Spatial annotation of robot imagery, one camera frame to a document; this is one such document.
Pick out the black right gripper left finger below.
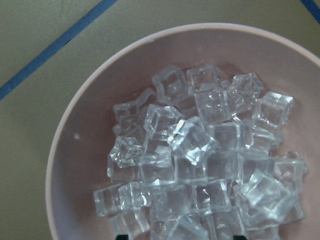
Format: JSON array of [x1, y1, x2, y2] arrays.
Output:
[[117, 234, 128, 240]]

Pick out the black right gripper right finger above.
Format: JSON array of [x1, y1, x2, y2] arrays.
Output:
[[233, 235, 246, 240]]

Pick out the pile of clear ice cubes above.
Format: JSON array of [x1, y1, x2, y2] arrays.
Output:
[[93, 65, 309, 240]]

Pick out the pink bowl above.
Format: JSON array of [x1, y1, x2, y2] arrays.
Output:
[[45, 23, 320, 240]]

